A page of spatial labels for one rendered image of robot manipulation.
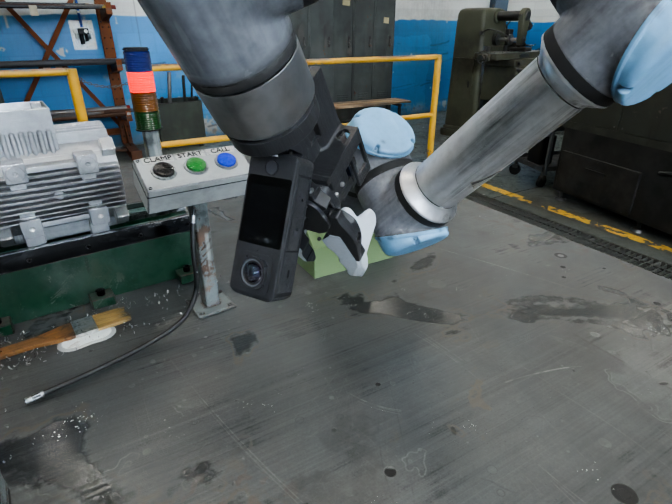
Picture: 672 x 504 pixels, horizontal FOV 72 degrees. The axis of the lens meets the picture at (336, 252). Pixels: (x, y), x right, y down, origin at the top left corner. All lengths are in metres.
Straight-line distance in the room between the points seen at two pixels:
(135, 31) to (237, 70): 5.75
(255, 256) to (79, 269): 0.62
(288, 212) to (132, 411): 0.43
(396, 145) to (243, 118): 0.52
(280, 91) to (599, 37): 0.38
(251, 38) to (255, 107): 0.04
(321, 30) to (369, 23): 0.73
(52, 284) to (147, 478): 0.45
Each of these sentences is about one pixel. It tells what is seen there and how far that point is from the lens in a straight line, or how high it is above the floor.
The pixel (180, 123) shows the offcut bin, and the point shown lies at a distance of 5.68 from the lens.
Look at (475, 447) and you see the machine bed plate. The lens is 0.63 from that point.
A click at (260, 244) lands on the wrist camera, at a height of 1.11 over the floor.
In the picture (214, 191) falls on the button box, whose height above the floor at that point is 1.03.
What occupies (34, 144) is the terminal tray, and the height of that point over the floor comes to 1.09.
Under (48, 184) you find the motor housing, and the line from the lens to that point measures 0.88.
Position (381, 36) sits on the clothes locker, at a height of 1.15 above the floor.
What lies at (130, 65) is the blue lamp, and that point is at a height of 1.18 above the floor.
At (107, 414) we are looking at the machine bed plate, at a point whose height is 0.80.
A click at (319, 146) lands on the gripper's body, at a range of 0.39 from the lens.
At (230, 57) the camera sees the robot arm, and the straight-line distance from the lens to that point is 0.29.
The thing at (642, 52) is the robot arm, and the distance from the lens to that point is 0.57.
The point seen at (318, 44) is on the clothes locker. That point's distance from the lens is 6.22.
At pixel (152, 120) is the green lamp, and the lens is 1.26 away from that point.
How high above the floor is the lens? 1.26
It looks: 26 degrees down
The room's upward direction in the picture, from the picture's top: straight up
